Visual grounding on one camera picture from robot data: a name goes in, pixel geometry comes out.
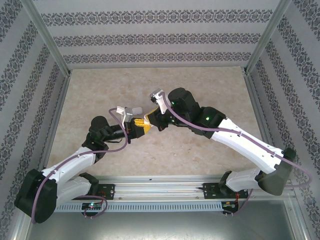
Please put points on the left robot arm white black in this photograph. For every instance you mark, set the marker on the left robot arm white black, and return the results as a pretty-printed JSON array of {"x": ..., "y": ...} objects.
[{"x": 70, "y": 162}]

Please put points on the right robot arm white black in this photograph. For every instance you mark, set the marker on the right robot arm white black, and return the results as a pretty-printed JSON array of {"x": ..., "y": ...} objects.
[{"x": 245, "y": 147}]

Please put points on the small circuit board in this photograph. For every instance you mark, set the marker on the small circuit board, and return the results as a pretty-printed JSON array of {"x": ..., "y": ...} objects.
[
  {"x": 92, "y": 205},
  {"x": 228, "y": 205}
]

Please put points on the grey metal sheet panel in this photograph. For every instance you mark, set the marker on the grey metal sheet panel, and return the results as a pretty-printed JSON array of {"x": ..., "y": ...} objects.
[{"x": 162, "y": 227}]

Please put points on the aluminium side rail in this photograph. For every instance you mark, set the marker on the aluminium side rail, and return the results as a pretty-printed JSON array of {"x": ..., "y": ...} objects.
[
  {"x": 56, "y": 117},
  {"x": 262, "y": 105}
]

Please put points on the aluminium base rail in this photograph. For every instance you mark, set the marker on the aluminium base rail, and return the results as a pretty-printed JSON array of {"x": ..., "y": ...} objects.
[{"x": 162, "y": 186}]

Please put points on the aluminium frame post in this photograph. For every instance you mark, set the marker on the aluminium frame post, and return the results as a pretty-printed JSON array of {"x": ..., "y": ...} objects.
[
  {"x": 45, "y": 37},
  {"x": 268, "y": 35}
]

